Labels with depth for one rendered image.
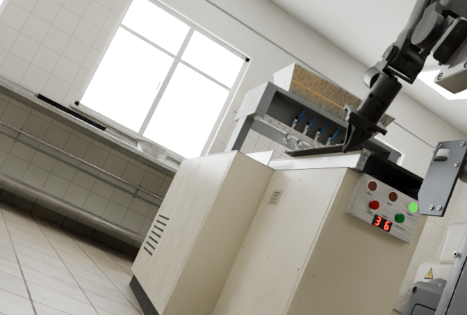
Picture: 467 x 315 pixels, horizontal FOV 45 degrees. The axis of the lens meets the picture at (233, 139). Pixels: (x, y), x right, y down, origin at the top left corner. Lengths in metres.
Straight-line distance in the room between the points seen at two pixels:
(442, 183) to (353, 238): 0.76
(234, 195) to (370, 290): 0.79
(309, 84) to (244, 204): 0.63
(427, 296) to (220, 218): 1.59
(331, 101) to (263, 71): 3.48
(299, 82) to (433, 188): 1.53
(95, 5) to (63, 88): 0.83
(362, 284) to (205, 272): 0.78
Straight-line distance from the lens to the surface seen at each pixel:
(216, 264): 2.45
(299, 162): 2.29
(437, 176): 1.19
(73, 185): 5.49
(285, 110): 2.62
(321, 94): 2.66
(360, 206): 1.85
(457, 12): 1.27
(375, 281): 1.93
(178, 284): 2.43
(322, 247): 1.83
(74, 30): 5.55
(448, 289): 0.80
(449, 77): 1.10
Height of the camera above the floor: 0.44
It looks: 10 degrees up
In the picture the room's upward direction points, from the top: 25 degrees clockwise
